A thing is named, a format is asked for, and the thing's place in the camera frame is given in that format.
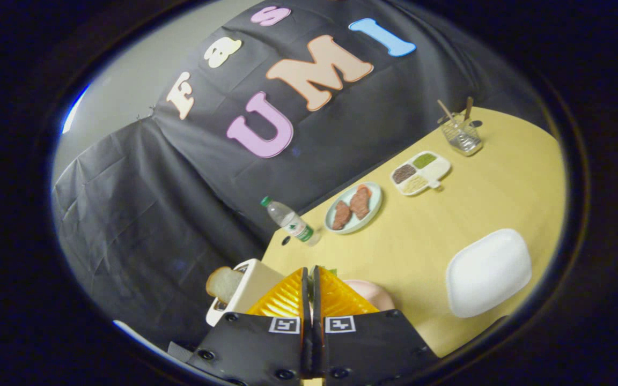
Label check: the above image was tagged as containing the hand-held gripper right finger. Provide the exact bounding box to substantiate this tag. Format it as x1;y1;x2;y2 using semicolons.
312;265;440;386

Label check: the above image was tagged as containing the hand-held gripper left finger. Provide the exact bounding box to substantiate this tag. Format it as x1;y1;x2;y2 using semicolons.
187;266;313;386

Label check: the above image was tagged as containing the white bread slice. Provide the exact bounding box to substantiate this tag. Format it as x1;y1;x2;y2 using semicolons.
205;266;245;305

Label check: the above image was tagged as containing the pink round plate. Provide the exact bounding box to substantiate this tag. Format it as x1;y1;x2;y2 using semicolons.
341;279;395;311

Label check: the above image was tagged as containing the white toaster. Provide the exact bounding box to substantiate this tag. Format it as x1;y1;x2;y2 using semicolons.
205;258;285;326

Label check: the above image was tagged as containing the clear plastic water bottle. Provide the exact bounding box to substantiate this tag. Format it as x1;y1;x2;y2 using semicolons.
260;196;321;247

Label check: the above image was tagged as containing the light blue round plate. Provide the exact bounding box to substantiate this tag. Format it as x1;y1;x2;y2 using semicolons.
323;181;384;235

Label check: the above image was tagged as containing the brown meat piece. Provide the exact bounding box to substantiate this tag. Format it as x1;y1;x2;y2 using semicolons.
349;185;372;220
332;201;352;231

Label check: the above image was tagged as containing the white square dish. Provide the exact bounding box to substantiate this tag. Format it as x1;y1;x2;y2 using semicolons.
446;228;533;318

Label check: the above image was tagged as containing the black backdrop cloth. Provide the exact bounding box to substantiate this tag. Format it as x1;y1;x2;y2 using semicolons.
51;0;556;349

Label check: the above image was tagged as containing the white divided condiment dish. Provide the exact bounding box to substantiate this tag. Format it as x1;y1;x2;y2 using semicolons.
389;151;452;197

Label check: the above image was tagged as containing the metal wire basket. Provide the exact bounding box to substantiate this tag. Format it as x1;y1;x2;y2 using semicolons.
440;118;484;157

